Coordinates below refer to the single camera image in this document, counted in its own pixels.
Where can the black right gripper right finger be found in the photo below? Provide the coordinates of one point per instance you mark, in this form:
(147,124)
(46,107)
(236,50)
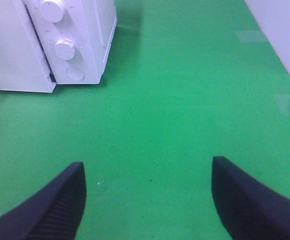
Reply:
(248,209)

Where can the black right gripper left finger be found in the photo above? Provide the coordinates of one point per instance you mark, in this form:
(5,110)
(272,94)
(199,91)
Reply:
(53,213)

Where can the round door release button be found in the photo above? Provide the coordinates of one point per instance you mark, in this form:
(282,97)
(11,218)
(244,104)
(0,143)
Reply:
(75,73)

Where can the white microwave door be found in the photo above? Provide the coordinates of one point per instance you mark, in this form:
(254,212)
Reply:
(23,65)

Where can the white microwave knob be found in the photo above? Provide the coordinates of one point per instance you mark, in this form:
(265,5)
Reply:
(65,49)
(52,10)

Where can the white microwave oven body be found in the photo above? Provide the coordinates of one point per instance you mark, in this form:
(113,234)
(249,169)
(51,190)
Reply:
(90,24)

